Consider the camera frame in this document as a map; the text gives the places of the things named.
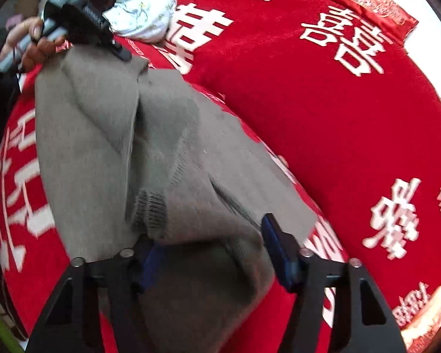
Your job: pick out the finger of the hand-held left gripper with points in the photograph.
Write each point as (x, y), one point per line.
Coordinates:
(117, 47)

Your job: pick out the person's left hand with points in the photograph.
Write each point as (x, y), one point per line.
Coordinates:
(44, 47)

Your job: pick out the red printed sofa cover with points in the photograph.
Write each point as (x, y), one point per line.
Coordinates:
(316, 117)

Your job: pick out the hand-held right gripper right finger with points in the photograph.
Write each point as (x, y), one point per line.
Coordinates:
(279, 257)

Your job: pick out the white floral cloth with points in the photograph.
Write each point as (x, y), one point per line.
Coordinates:
(143, 14)

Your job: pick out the red satin embroidered pillow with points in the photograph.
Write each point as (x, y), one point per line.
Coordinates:
(367, 2)

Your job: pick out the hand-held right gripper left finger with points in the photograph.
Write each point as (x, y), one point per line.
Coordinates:
(152, 266)

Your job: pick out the grey knit sweater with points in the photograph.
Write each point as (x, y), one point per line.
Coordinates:
(103, 136)

